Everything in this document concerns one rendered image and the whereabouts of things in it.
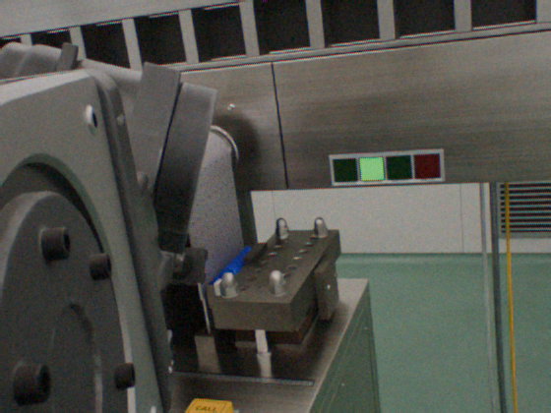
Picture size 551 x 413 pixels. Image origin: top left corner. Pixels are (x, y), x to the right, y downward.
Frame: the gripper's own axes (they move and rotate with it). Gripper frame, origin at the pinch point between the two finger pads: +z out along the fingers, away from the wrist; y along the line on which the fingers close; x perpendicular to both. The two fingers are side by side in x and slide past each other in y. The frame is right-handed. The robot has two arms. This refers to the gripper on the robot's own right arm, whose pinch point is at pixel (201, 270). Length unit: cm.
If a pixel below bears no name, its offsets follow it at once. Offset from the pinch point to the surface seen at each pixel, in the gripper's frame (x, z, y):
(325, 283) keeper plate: -0.7, 13.6, 21.9
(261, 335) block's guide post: -12.1, 3.6, 12.2
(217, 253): 4.7, 6.6, 0.2
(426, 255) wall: 45, 279, 12
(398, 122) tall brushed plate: 34, 16, 37
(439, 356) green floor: -15, 185, 28
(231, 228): 11.1, 12.8, 0.3
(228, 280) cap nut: -2.1, -3.0, 7.6
